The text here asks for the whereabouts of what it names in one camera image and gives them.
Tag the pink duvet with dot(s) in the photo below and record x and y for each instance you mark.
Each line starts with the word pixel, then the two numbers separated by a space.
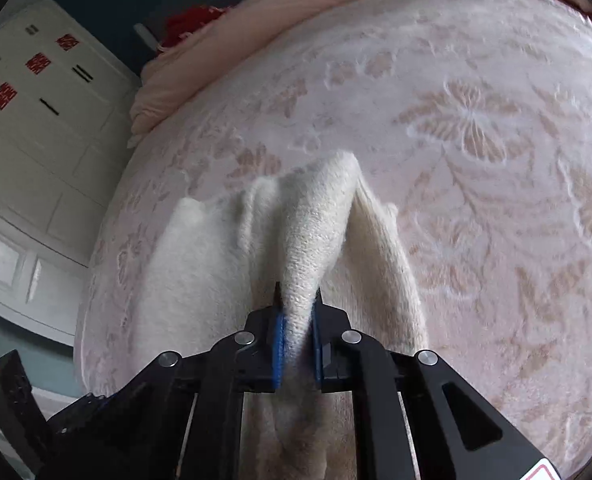
pixel 276 25

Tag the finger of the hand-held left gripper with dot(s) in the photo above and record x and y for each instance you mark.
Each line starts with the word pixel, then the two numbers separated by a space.
pixel 16 405
pixel 96 420

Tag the pink floral blanket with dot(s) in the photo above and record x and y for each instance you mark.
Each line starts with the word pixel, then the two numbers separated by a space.
pixel 476 210

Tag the white wardrobe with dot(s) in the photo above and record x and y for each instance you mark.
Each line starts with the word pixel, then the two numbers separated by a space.
pixel 51 150

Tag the red paper decoration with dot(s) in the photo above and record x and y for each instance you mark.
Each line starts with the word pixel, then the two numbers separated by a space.
pixel 38 64
pixel 3 96
pixel 67 41

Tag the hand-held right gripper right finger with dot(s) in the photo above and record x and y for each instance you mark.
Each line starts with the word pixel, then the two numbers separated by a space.
pixel 317 350

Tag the red cloth on pillow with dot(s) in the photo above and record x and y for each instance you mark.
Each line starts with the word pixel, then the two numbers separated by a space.
pixel 196 22

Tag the white door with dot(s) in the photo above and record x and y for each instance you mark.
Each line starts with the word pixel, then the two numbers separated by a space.
pixel 26 280

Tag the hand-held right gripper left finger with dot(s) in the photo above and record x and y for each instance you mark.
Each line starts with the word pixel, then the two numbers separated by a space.
pixel 277 350

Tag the cream sweater with black hearts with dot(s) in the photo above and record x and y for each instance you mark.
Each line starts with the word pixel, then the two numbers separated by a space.
pixel 306 240

